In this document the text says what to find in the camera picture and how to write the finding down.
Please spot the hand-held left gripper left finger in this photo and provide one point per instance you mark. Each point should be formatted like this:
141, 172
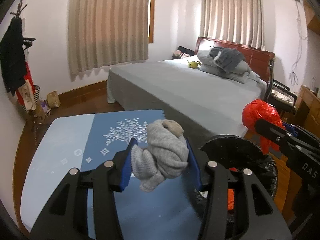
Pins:
125, 175

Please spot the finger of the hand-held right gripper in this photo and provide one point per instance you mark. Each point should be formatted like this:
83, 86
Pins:
275, 135
291, 129

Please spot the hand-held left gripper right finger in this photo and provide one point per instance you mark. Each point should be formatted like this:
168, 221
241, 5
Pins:
196, 172

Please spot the red cloth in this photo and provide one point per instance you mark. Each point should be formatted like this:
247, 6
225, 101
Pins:
260, 115

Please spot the grey knit sock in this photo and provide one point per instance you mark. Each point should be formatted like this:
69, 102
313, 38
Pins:
165, 150

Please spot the trash bin with black bag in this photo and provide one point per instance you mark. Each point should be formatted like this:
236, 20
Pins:
237, 152

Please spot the orange foam net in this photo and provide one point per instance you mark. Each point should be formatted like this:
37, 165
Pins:
230, 200

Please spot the black metal chair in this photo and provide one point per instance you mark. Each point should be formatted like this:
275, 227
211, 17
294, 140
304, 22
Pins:
282, 105

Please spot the wooden desk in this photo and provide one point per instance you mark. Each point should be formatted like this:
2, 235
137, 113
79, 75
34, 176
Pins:
308, 105

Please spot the patterned chair cushion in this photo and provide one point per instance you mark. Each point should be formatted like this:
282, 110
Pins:
282, 97

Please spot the blue patterned tablecloth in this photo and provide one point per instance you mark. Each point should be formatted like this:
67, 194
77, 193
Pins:
75, 142

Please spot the folded light grey quilt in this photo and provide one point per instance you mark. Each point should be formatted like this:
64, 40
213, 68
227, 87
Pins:
240, 72

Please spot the wooden headboard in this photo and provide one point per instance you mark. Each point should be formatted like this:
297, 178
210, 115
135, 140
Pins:
257, 57

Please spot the bed with grey sheet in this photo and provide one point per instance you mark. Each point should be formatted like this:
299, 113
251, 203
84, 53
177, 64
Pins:
187, 90

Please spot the dark grey blanket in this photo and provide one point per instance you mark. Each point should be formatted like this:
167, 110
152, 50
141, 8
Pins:
227, 57

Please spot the brown paper bag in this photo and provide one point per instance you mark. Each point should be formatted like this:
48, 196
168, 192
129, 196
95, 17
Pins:
53, 100

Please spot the purple small item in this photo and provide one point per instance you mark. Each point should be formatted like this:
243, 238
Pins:
44, 105

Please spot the yellow plush toy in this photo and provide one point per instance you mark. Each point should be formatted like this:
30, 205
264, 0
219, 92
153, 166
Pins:
193, 64

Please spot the striped bag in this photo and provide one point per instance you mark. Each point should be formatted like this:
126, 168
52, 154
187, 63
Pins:
37, 95

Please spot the pink plush item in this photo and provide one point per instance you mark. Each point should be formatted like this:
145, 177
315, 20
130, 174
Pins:
177, 54

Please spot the black bag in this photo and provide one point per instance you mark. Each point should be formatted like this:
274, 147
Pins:
186, 50

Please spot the printed white tote bag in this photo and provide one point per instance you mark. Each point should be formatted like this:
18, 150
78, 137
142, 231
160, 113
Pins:
28, 96

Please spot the narrow beige curtain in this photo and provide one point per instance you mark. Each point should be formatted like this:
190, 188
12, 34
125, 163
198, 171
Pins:
232, 15

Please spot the red bag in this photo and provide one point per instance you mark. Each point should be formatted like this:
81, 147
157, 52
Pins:
28, 73

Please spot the wide beige curtain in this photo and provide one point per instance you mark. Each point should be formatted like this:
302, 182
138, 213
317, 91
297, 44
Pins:
107, 27

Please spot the black coat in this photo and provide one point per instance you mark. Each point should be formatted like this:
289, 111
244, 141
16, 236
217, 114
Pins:
12, 60

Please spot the wooden coat rack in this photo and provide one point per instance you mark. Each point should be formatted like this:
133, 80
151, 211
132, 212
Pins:
19, 7

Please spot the wooden wall cabinet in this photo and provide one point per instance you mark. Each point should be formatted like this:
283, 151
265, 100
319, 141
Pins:
313, 17

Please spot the wooden window frame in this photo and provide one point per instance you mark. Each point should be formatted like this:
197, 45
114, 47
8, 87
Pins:
151, 12

